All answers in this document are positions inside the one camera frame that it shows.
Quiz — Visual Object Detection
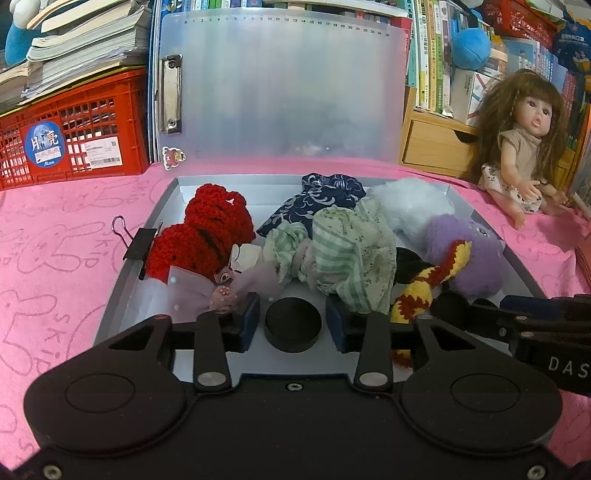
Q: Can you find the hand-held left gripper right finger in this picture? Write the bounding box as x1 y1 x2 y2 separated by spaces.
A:
325 295 483 390

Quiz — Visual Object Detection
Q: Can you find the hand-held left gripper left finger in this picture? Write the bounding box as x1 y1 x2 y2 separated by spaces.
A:
106 293 262 392

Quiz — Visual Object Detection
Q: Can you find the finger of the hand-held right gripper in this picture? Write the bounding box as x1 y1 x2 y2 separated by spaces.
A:
501 293 591 324
466 300 552 344

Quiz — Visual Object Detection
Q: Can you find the black round lid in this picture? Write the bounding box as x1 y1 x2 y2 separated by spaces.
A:
434 292 474 324
264 298 322 354

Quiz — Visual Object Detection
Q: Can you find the purple plush toy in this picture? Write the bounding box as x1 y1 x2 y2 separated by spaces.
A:
425 213 506 298

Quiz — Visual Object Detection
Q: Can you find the green floral cloth pouch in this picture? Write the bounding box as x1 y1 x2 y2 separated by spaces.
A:
263 198 398 315

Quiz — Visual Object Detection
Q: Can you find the pale pink cloth doll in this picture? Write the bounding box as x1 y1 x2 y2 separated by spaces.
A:
168 242 284 317

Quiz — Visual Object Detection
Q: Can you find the white cardboard box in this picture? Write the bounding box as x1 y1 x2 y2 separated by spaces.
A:
92 174 548 384

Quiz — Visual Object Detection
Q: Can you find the blue floral cloth pouch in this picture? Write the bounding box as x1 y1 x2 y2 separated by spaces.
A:
256 173 368 238

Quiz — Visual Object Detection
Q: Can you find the white fluffy plush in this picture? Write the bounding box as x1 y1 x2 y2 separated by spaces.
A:
367 178 455 250

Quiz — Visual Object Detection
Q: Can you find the black binder clip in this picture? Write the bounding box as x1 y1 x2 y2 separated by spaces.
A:
111 216 163 280

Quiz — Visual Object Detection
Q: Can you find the brown-haired baby doll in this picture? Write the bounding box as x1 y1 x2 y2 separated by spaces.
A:
475 69 571 229

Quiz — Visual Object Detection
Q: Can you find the wooden drawer box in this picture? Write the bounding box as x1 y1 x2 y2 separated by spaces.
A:
399 85 483 178

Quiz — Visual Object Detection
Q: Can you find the pink rabbit-print blanket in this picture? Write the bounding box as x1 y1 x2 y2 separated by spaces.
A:
0 154 591 467

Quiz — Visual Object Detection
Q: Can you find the white printed carton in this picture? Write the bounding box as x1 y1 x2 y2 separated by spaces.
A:
450 69 499 126

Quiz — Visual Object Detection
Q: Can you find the translucent plastic file case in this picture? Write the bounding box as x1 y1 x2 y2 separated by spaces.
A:
150 7 414 164

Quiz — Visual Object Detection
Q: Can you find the row of blue red books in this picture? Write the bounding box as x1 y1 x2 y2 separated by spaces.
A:
508 37 591 153

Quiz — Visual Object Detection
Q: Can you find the red plastic crate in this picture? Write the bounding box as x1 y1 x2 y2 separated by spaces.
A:
0 67 151 191

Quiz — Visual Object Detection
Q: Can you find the blue plush ball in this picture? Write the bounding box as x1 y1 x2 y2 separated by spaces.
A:
451 28 491 71

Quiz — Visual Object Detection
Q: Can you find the blue printed box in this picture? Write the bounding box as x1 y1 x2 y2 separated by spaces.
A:
551 21 591 73

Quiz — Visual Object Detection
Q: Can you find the row of green white books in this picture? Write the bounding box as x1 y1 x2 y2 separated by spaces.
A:
406 0 467 114

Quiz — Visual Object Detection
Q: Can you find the red plastic basket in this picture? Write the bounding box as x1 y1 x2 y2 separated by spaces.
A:
478 0 571 51

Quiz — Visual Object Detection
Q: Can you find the stack of lying books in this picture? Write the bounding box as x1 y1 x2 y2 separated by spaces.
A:
0 0 153 112

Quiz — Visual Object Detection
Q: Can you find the row of books behind clipboard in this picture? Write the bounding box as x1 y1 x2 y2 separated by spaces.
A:
159 0 411 19

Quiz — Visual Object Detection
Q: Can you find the blue white plush toy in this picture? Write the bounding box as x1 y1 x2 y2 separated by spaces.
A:
4 0 42 63

